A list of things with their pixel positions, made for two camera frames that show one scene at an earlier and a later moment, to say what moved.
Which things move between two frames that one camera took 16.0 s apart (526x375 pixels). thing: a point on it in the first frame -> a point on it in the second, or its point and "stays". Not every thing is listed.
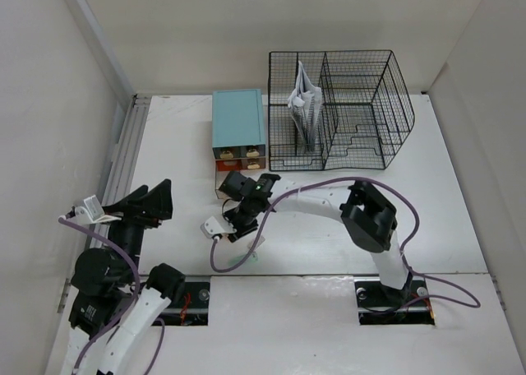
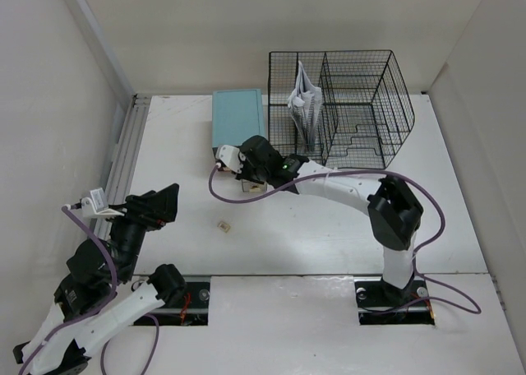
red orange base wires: (184, 309) stays
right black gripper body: (243, 219) -> (257, 175)
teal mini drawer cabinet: (238, 127) stays
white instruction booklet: (305, 101) stays
